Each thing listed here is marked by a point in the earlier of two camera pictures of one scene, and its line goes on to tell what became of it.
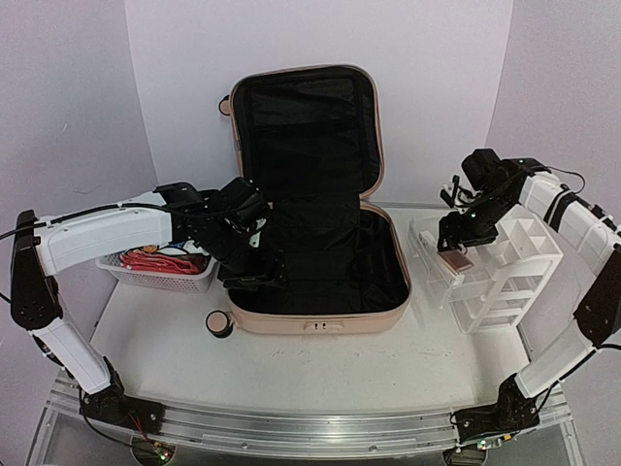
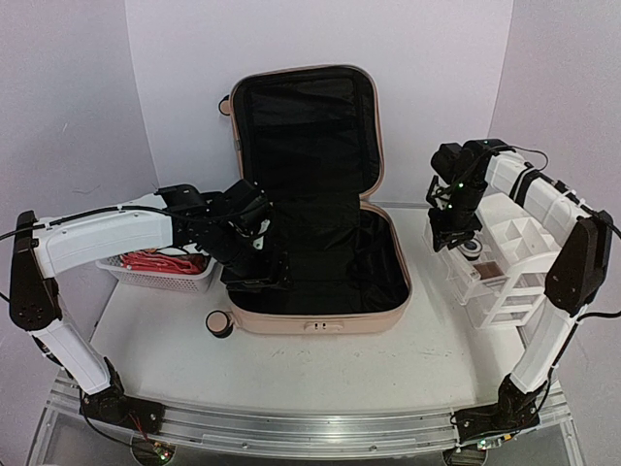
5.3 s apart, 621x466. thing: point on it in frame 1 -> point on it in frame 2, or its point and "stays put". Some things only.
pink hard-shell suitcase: (310, 137) stays put
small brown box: (456, 259) -> (487, 270)
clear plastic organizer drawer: (438, 275) -> (471, 267)
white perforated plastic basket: (158, 280) stays put
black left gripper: (267, 271) stays put
